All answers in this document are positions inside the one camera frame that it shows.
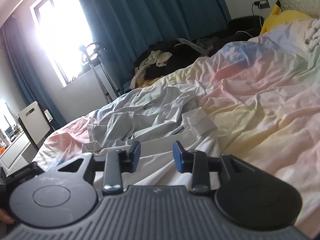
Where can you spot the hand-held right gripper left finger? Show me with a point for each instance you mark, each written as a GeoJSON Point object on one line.
{"type": "Point", "coordinates": [137, 155]}

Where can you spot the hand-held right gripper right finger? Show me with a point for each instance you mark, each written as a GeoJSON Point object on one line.
{"type": "Point", "coordinates": [178, 156]}

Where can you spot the white shirt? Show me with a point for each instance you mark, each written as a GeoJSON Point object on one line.
{"type": "Point", "coordinates": [175, 135]}

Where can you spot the dark clothes pile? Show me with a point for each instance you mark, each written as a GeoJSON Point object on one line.
{"type": "Point", "coordinates": [185, 55]}

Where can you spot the person's left hand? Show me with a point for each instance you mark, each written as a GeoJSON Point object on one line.
{"type": "Point", "coordinates": [5, 217]}

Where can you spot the white desk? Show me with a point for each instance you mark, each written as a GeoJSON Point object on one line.
{"type": "Point", "coordinates": [17, 146]}

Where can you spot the white chair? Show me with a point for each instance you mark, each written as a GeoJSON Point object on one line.
{"type": "Point", "coordinates": [32, 122]}

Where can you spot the small white red box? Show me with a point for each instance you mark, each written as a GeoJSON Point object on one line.
{"type": "Point", "coordinates": [48, 115]}

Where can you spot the garment steamer stand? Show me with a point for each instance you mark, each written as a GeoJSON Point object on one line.
{"type": "Point", "coordinates": [100, 72]}

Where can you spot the cream knitted scarf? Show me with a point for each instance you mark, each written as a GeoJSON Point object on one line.
{"type": "Point", "coordinates": [150, 62]}

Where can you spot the narrow teal curtain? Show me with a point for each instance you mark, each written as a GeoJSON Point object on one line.
{"type": "Point", "coordinates": [32, 80]}

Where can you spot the pastel bed cover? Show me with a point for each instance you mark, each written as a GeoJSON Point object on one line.
{"type": "Point", "coordinates": [262, 92]}

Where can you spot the grey mauve cloth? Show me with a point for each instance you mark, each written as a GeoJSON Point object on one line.
{"type": "Point", "coordinates": [207, 43]}

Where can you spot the wide teal curtain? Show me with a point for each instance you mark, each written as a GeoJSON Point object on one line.
{"type": "Point", "coordinates": [155, 25]}

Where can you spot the window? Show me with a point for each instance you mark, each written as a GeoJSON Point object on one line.
{"type": "Point", "coordinates": [62, 30]}

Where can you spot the yellow plush toy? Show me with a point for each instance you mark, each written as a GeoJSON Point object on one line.
{"type": "Point", "coordinates": [287, 18]}

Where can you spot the white spotted cloth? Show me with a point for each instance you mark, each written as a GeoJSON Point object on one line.
{"type": "Point", "coordinates": [313, 36]}

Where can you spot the wall socket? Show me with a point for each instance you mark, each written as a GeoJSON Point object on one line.
{"type": "Point", "coordinates": [263, 4]}

